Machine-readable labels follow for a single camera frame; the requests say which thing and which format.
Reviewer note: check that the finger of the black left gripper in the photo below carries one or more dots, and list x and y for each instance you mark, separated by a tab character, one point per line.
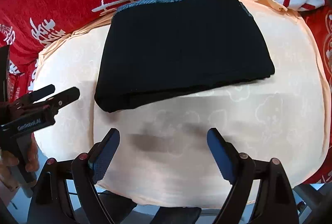
62	99
36	95

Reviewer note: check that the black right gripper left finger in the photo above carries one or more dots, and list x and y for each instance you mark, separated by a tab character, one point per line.
51	201

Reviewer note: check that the black pants with patterned waistband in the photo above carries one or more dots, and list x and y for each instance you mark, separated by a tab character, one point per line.
161	49

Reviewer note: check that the person's left hand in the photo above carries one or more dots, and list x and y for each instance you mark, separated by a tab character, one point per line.
8	160

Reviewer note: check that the cream patterned seat cushion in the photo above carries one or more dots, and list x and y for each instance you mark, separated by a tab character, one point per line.
163	158

